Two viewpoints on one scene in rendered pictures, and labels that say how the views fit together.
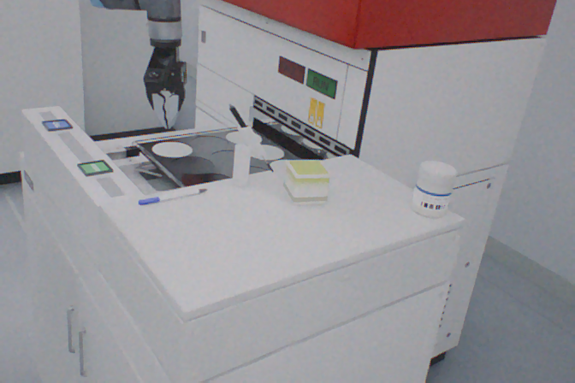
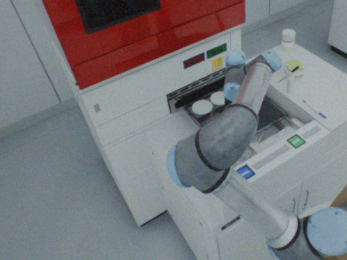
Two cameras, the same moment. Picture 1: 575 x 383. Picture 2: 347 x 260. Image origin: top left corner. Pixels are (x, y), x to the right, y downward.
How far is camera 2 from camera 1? 1.90 m
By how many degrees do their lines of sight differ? 69
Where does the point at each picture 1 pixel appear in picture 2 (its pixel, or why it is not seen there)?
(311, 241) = (327, 72)
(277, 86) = (186, 75)
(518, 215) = not seen: hidden behind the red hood
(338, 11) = (234, 14)
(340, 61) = (224, 35)
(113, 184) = (307, 133)
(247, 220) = (320, 87)
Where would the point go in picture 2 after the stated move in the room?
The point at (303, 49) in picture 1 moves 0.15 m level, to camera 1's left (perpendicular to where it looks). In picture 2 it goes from (199, 46) to (196, 65)
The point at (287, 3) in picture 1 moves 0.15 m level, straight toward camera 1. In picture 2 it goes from (198, 32) to (232, 30)
